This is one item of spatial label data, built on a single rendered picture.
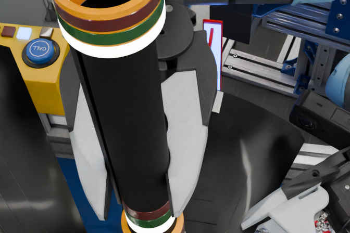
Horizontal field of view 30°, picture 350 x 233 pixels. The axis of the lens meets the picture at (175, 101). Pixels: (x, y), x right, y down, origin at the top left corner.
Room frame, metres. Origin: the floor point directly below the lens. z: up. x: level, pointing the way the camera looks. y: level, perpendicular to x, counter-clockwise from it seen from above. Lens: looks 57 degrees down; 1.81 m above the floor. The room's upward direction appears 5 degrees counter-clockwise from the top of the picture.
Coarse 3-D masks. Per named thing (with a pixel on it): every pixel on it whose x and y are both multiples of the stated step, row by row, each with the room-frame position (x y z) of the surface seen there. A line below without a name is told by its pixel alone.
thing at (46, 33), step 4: (44, 28) 0.62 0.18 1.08; (48, 28) 0.62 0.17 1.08; (52, 28) 0.62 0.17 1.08; (40, 32) 0.62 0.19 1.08; (44, 32) 0.62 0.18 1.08; (48, 32) 0.61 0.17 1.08; (52, 32) 0.62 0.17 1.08; (40, 36) 0.61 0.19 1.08; (44, 36) 0.61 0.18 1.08; (48, 36) 0.61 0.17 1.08
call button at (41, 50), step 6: (36, 42) 0.59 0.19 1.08; (42, 42) 0.59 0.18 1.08; (48, 42) 0.59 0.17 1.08; (30, 48) 0.58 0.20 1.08; (36, 48) 0.58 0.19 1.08; (42, 48) 0.58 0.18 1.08; (48, 48) 0.58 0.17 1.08; (30, 54) 0.57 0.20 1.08; (36, 54) 0.57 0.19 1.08; (42, 54) 0.57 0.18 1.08; (48, 54) 0.57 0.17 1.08; (30, 60) 0.57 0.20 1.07; (36, 60) 0.56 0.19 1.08; (42, 60) 0.56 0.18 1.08; (48, 60) 0.57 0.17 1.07
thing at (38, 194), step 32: (0, 64) 0.29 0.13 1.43; (0, 96) 0.27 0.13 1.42; (0, 128) 0.25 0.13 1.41; (32, 128) 0.26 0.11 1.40; (0, 160) 0.23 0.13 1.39; (32, 160) 0.24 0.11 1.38; (0, 192) 0.21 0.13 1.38; (32, 192) 0.22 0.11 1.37; (64, 192) 0.22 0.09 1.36; (0, 224) 0.20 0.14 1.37; (32, 224) 0.20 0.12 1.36; (64, 224) 0.20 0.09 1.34
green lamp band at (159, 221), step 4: (168, 212) 0.17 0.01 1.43; (128, 216) 0.17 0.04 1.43; (164, 216) 0.16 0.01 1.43; (168, 216) 0.17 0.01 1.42; (132, 220) 0.16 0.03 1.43; (136, 220) 0.16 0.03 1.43; (140, 220) 0.16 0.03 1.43; (156, 220) 0.16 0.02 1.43; (160, 220) 0.16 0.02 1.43; (164, 220) 0.16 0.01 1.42; (136, 224) 0.16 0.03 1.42; (140, 224) 0.16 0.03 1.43; (144, 224) 0.16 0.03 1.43; (148, 224) 0.16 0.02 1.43; (152, 224) 0.16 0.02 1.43; (156, 224) 0.16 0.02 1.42; (160, 224) 0.16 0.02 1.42
